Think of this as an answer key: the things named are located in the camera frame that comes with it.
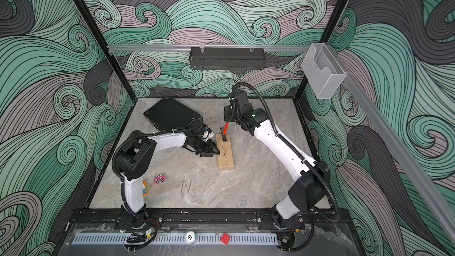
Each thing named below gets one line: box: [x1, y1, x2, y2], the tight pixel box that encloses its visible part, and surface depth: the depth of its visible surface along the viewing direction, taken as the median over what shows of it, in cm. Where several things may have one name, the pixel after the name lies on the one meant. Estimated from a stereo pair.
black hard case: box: [143, 96, 204, 132], surface depth 107 cm
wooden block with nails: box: [215, 133, 235, 171], surface depth 91 cm
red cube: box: [220, 232, 231, 246], surface depth 70 cm
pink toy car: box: [154, 173, 166, 185], surface depth 85 cm
